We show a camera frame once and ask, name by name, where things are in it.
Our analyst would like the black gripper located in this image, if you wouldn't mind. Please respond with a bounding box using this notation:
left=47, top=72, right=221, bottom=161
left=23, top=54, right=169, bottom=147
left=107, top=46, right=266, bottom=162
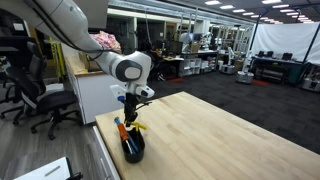
left=123, top=93, right=140, bottom=128

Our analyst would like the yellow and black tool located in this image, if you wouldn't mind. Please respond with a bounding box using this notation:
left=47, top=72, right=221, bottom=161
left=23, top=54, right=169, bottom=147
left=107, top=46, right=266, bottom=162
left=130, top=121, right=148, bottom=142

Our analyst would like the grey mobile robot base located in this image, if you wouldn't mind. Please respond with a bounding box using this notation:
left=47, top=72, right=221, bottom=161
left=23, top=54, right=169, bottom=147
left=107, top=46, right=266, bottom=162
left=301, top=76, right=320, bottom=93
left=221, top=63, right=236, bottom=76

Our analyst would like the large grey mobile robot base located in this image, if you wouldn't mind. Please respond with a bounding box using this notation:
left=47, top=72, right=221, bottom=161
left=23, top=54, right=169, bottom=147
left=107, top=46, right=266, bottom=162
left=235, top=70, right=255, bottom=85

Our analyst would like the white counter cabinet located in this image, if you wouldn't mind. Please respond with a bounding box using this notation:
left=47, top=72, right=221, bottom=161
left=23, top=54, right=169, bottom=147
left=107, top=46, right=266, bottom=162
left=64, top=49, right=125, bottom=125

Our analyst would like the black cup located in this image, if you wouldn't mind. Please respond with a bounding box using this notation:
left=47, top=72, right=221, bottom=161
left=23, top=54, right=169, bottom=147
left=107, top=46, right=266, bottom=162
left=120, top=126, right=146, bottom=165

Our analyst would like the white drawer cabinet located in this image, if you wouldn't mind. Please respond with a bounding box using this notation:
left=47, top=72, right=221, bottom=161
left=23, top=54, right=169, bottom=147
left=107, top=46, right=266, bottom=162
left=92, top=124, right=122, bottom=180

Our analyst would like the desk with computer monitors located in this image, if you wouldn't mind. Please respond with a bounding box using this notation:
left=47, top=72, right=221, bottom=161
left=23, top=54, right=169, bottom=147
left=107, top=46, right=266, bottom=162
left=145, top=39, right=185, bottom=82

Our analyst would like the white shelf unit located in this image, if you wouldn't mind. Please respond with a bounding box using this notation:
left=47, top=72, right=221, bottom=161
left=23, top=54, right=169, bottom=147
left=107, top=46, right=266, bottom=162
left=179, top=57, right=203, bottom=78

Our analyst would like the pink cloth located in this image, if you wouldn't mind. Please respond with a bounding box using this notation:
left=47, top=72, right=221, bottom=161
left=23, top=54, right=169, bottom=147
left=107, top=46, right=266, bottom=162
left=91, top=30, right=122, bottom=52

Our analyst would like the black office chair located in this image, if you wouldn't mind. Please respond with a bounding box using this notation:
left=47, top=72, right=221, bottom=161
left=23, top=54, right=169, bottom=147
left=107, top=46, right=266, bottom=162
left=0, top=35, right=83, bottom=141

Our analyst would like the white flat panel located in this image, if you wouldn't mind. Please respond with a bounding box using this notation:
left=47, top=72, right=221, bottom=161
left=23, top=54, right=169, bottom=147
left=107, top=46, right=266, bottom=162
left=12, top=156, right=84, bottom=180

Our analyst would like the dark table with monitors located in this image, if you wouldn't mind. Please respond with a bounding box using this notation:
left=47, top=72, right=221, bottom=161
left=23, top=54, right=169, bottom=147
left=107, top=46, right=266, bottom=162
left=252, top=50, right=304, bottom=86

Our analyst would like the white curtain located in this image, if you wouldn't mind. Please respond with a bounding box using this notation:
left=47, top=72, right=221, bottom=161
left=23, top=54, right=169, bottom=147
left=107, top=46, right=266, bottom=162
left=250, top=22, right=320, bottom=66

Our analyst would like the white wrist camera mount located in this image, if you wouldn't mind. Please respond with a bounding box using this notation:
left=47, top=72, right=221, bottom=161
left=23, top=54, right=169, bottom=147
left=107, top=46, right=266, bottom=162
left=109, top=83, right=128, bottom=103

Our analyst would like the yellow and black post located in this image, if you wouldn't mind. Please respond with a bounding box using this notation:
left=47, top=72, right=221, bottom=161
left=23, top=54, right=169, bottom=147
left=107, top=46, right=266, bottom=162
left=49, top=36, right=67, bottom=80

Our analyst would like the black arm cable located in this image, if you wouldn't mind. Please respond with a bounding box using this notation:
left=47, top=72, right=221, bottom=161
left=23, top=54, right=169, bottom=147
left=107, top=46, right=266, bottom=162
left=31, top=5, right=105, bottom=62

